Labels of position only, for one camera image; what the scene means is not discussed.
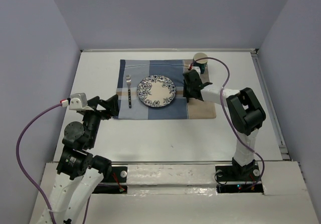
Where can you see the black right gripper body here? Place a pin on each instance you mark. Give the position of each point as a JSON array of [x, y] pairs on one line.
[[187, 90]]

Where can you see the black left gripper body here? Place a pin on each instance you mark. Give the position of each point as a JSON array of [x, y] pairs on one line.
[[93, 119]]

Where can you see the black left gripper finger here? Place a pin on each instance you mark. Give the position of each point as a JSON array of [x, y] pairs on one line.
[[111, 108], [93, 102]]

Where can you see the blue beige plaid cloth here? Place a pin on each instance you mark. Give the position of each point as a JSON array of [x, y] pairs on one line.
[[178, 109]]

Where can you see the dark green mug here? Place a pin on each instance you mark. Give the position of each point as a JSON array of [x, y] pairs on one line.
[[200, 60]]

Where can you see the steel fork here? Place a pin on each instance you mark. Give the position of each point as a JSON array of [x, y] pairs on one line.
[[128, 82]]

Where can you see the blue floral plate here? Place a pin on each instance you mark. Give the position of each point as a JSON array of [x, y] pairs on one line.
[[156, 91]]

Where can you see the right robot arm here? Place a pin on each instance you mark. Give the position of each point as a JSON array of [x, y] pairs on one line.
[[244, 114]]

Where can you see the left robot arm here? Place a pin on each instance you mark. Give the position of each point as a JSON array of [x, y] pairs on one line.
[[78, 171]]

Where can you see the white front cover panel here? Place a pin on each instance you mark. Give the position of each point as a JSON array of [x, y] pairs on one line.
[[170, 174]]

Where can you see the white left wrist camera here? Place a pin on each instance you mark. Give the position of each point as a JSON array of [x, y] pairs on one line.
[[77, 102]]

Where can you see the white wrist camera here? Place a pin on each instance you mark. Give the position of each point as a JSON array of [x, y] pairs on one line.
[[77, 102], [196, 68]]

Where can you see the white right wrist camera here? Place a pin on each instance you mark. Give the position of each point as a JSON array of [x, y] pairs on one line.
[[196, 68]]

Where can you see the white table edge rail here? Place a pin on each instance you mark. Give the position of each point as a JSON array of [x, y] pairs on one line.
[[251, 50]]

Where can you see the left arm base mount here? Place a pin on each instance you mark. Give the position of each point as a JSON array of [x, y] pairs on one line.
[[115, 183]]

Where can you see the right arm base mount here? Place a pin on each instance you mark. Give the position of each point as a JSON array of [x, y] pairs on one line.
[[228, 182]]

